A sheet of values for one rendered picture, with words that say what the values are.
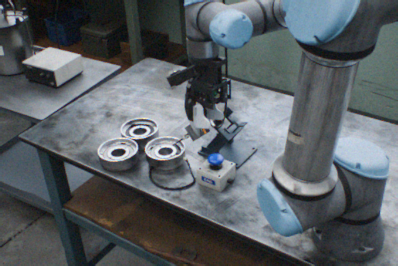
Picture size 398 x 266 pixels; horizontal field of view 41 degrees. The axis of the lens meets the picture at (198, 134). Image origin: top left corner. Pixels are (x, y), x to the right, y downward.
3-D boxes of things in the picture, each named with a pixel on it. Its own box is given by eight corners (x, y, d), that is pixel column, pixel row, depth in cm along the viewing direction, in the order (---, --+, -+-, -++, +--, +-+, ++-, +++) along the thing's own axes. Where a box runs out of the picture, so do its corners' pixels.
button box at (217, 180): (196, 183, 131) (195, 168, 128) (212, 168, 135) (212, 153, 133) (224, 195, 127) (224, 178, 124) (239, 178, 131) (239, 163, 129)
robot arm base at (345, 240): (393, 227, 115) (400, 192, 110) (369, 272, 105) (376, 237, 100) (327, 203, 123) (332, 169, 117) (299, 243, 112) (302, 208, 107)
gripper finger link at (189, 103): (188, 123, 126) (189, 89, 122) (183, 121, 127) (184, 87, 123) (201, 117, 129) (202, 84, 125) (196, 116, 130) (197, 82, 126)
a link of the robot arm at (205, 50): (179, 38, 118) (202, 28, 123) (180, 57, 120) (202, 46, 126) (205, 45, 114) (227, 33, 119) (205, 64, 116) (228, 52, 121)
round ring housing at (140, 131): (116, 137, 149) (114, 125, 147) (148, 125, 154) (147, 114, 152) (132, 155, 142) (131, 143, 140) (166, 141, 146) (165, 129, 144)
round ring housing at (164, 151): (139, 167, 137) (137, 154, 135) (158, 145, 145) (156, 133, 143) (175, 176, 134) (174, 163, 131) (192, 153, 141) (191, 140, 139)
